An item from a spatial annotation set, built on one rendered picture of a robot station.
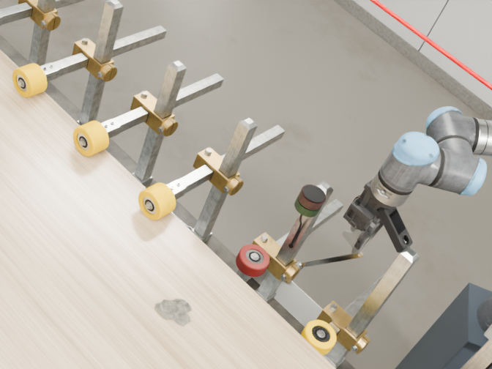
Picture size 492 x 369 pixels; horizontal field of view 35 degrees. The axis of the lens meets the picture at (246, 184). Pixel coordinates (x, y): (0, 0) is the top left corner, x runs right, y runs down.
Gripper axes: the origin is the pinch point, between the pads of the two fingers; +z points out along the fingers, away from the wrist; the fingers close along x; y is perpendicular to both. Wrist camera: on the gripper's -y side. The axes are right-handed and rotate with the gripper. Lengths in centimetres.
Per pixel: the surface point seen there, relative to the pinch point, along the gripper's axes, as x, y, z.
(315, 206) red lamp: 14.6, 11.1, -15.6
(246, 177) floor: -93, 79, 99
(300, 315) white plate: 5.7, 1.9, 26.3
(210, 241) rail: 6.6, 35.0, 28.9
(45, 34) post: 8, 111, 11
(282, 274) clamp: 10.6, 10.6, 13.8
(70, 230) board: 50, 49, 9
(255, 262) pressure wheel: 18.4, 15.7, 8.3
